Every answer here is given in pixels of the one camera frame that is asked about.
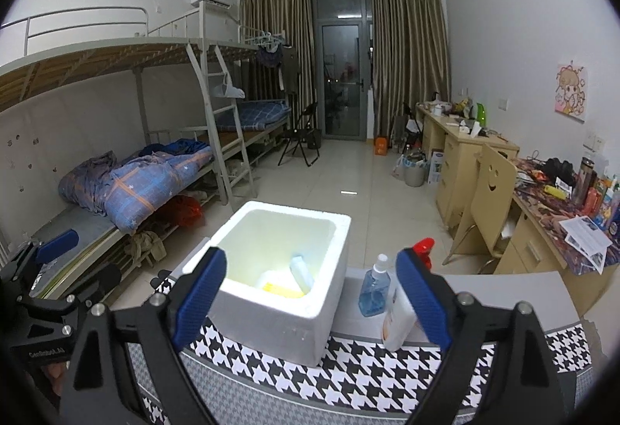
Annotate near wooden desk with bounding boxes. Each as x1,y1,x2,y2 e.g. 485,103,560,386
495,158,619,316

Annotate olive clothes under bed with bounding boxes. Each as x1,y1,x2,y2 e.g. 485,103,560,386
124,231,167,268

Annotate white bottle red pump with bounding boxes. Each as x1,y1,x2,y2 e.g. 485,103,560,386
381,237,435,351

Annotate right brown curtain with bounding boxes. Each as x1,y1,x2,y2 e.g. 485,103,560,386
372,0,451,138

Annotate wooden smiley chair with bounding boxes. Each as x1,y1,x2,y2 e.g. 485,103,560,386
443,145,517,274

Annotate anime girl wall poster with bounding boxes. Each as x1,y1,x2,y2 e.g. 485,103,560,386
554,62,589,122

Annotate blue plaid quilt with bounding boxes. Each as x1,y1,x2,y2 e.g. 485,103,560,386
58,139,214,234

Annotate red plastic bag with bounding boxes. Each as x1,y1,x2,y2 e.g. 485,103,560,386
165,195,203,227

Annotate left brown curtain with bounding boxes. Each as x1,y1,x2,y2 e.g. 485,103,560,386
239,0,316,121

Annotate white metal bunk bed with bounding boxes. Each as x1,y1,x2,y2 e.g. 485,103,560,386
1,5,288,299

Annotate houndstooth table mat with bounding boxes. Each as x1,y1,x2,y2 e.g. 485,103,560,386
125,268,595,425

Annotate person's left hand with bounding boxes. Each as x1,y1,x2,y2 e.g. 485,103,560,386
41,362,67,398

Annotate dark thermos flask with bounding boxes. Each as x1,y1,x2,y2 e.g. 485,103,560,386
572,157,595,207

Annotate white printed papers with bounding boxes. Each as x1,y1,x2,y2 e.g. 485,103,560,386
559,216,611,274

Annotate black folding chair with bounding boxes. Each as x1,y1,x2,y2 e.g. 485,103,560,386
277,102,322,168

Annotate wooden desk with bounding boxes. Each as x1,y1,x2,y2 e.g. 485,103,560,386
416,104,519,227
495,158,619,316

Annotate white blue carton box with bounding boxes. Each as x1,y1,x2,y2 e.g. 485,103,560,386
427,150,443,185

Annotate green object on desk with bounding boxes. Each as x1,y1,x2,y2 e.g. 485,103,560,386
476,103,487,127

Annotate brown curtain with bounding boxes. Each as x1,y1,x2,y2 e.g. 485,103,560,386
239,0,316,121
372,0,451,138

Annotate grey waste bin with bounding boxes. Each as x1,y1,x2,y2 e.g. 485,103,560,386
403,152,428,188

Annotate far wooden desk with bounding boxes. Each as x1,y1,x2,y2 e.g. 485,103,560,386
416,104,519,227

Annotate glass balcony door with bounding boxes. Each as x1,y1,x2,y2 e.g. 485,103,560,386
312,0,373,141

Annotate blue clear spray bottle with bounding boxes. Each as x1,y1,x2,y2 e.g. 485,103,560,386
358,254,391,318

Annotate white wall socket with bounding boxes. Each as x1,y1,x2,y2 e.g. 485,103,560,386
583,131,605,153

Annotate orange container on floor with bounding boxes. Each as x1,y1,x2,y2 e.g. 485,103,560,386
374,136,389,157

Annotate white styrofoam box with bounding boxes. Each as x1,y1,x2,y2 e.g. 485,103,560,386
175,200,351,367

